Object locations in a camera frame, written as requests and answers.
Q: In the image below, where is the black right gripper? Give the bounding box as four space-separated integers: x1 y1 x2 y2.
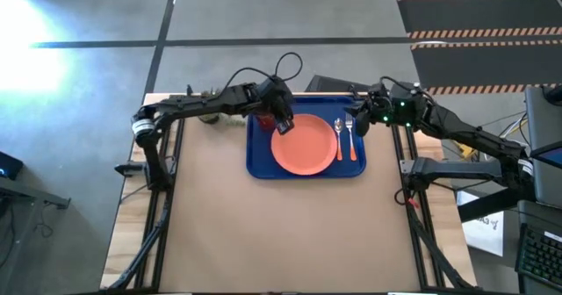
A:
343 82 397 138

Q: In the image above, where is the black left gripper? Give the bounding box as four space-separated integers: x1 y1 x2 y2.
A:
256 76 296 137

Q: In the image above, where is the fork with orange handle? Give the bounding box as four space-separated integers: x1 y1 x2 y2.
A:
344 112 358 162

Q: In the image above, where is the red translucent cup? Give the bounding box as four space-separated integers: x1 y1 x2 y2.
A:
256 113 277 133

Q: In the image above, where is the spoon with orange handle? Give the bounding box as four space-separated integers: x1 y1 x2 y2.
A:
333 117 345 162

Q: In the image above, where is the orange plastic plate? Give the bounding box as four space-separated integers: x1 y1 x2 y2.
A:
270 113 339 176

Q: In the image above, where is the blue plastic tray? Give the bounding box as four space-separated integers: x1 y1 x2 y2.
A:
245 94 368 181

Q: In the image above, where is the black box behind table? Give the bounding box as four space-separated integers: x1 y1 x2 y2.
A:
305 74 381 94

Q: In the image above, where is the toy pineapple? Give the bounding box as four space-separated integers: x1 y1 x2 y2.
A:
196 87 248 127

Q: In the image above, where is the tan table cover sheet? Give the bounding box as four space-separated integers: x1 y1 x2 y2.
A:
159 117 422 293

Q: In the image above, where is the black hazard-striped floor mat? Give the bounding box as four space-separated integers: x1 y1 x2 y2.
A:
410 40 562 96
396 0 562 40

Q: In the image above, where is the black desk bar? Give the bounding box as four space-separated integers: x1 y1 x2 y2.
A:
458 188 537 224

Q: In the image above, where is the white paper sign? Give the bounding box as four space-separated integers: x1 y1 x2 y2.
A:
455 191 506 258

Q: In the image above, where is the grey monitor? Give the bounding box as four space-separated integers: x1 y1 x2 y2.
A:
523 85 562 209

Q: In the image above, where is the black keyboard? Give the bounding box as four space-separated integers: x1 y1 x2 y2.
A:
515 223 562 290

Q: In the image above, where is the black device with blue light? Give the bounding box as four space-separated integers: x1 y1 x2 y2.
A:
0 150 25 182

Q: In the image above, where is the black aluminium table frame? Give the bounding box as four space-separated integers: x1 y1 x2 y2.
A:
104 84 480 292

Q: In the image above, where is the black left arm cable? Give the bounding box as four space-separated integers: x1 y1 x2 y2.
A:
220 51 305 95

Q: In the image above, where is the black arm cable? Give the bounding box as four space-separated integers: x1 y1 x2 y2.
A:
220 51 305 95
393 178 419 208

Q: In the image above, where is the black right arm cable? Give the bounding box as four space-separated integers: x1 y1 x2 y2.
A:
393 178 419 208

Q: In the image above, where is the yellow cable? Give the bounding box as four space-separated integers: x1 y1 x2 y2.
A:
451 140 480 160

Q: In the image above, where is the white cable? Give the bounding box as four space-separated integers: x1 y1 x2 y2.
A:
499 112 529 139

